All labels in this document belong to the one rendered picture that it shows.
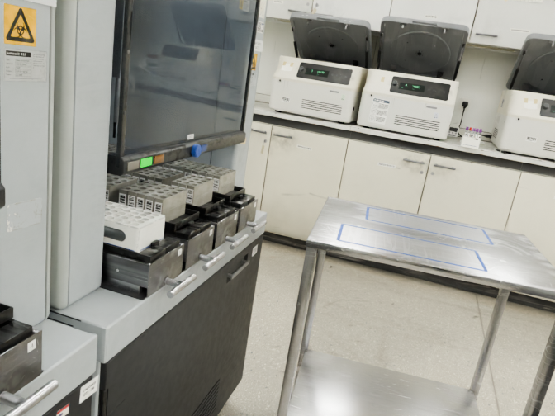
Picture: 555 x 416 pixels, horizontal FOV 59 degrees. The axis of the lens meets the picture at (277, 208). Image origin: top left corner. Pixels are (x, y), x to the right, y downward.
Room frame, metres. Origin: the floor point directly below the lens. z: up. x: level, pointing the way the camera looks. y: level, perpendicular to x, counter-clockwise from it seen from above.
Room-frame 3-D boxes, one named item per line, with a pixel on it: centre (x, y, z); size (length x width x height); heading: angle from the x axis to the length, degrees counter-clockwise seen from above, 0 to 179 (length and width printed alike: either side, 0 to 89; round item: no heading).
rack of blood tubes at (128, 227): (0.95, 0.38, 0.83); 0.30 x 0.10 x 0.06; 75
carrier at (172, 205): (1.07, 0.24, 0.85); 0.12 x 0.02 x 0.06; 165
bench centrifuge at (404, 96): (3.34, -0.75, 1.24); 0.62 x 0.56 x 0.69; 165
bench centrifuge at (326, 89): (3.49, -0.19, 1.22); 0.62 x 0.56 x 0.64; 163
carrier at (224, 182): (1.36, 0.16, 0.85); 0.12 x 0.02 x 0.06; 164
